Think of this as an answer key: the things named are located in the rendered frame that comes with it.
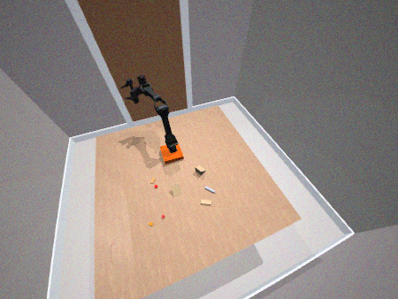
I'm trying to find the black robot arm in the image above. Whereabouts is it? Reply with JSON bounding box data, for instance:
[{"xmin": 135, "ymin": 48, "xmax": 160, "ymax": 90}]
[{"xmin": 130, "ymin": 75, "xmax": 178, "ymax": 153}]

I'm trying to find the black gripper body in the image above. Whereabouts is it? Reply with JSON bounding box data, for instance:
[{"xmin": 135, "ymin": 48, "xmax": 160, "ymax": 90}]
[{"xmin": 126, "ymin": 79, "xmax": 142, "ymax": 104}]

